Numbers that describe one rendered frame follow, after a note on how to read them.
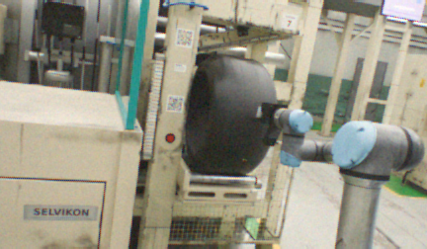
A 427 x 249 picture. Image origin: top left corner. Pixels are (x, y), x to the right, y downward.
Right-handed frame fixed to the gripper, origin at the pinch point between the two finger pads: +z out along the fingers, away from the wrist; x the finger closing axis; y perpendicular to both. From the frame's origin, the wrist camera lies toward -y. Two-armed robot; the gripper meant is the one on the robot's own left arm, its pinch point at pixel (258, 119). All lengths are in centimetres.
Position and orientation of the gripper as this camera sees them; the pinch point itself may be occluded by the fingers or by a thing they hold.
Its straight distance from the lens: 157.4
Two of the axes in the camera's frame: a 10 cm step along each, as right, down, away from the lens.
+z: -3.0, -1.0, 9.5
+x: -9.4, -0.9, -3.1
